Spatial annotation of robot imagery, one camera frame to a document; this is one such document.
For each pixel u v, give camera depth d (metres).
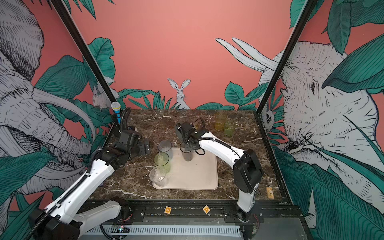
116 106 0.92
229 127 1.10
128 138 0.57
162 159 0.86
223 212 0.75
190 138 0.61
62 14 0.71
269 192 0.80
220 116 1.20
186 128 0.66
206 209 0.75
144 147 0.70
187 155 0.96
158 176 0.88
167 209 0.75
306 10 0.70
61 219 0.38
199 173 0.87
